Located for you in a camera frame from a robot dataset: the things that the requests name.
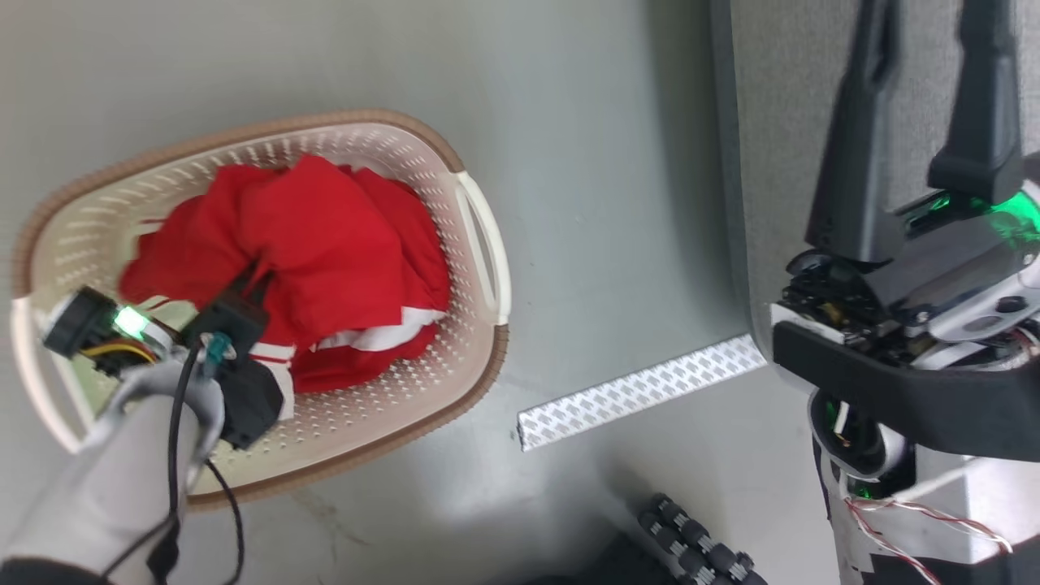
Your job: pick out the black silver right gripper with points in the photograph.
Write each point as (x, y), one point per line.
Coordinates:
(951, 260)

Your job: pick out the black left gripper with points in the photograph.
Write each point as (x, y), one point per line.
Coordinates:
(231, 325)

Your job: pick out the red white clothing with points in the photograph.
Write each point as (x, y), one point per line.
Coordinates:
(325, 236)

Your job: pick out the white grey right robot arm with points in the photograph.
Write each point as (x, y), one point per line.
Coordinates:
(942, 491)

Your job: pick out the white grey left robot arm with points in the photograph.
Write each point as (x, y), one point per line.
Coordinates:
(122, 479)

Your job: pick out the cream laundry basket brown rim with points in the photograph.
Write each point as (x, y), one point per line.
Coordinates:
(390, 422)

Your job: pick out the grey fabric sofa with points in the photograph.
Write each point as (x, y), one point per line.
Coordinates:
(796, 122)

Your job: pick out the white patterned floor strip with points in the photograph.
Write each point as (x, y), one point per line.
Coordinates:
(634, 394)

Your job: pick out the black roller base wheel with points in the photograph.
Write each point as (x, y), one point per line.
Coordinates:
(695, 544)

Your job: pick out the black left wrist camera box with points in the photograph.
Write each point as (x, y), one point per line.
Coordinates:
(252, 406)

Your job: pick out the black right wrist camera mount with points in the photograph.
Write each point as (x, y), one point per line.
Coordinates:
(894, 390)

